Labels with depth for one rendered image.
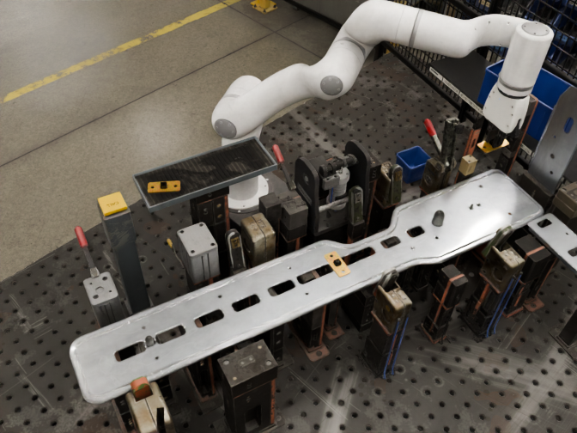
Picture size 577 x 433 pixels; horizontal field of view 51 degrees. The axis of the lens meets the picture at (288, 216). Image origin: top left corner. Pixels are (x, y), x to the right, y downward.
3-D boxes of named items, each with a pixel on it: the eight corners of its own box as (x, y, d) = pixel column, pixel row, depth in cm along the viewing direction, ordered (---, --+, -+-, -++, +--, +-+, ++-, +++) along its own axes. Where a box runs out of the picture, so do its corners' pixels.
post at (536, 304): (530, 313, 191) (562, 255, 170) (506, 288, 197) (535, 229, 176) (544, 306, 193) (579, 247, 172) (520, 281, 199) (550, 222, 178)
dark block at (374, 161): (352, 260, 203) (367, 168, 172) (341, 246, 207) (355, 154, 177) (364, 255, 205) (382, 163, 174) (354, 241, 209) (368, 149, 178)
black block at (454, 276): (434, 352, 181) (456, 295, 159) (412, 325, 187) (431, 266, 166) (454, 341, 183) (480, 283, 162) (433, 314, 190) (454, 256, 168)
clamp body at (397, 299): (375, 386, 173) (394, 318, 147) (352, 352, 180) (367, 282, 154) (401, 372, 176) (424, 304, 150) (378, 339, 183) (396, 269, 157)
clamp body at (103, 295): (114, 383, 171) (87, 311, 144) (103, 352, 177) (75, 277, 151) (147, 369, 174) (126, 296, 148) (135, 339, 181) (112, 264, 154)
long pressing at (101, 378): (90, 420, 134) (89, 417, 132) (64, 341, 147) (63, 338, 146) (549, 215, 180) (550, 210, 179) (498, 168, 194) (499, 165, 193)
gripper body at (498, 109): (488, 78, 149) (476, 114, 157) (518, 100, 143) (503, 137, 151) (512, 70, 152) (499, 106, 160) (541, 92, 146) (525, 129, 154)
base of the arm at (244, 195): (202, 193, 210) (198, 154, 196) (237, 163, 221) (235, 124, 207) (245, 218, 203) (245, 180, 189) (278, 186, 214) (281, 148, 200)
